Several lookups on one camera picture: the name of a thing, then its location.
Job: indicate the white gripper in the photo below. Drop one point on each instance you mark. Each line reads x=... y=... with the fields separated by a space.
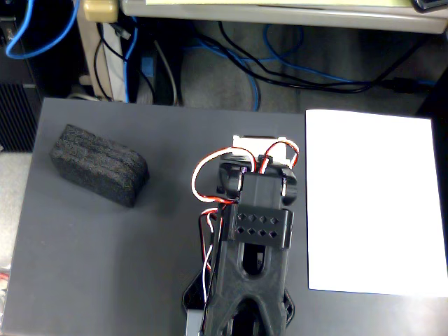
x=260 y=140

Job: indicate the black foam cube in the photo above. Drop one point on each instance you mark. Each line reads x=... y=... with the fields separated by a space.
x=101 y=164

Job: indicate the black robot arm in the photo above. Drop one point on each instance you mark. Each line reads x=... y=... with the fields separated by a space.
x=259 y=189

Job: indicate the small blue box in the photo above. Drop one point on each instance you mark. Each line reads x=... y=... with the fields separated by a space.
x=147 y=66

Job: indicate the beige desk top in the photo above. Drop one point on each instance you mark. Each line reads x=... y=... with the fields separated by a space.
x=280 y=17

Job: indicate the white paper sheet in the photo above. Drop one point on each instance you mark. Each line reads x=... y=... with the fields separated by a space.
x=367 y=210

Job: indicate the beige desk leg panel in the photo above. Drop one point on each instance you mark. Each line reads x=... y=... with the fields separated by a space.
x=112 y=66

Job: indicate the dark gray mat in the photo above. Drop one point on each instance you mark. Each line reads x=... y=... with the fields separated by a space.
x=105 y=245

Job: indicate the beige plastic box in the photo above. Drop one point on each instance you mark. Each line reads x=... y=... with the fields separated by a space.
x=99 y=10

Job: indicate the black device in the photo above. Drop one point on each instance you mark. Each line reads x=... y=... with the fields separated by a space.
x=428 y=4

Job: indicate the black computer tower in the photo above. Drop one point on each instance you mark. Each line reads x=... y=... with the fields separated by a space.
x=14 y=112

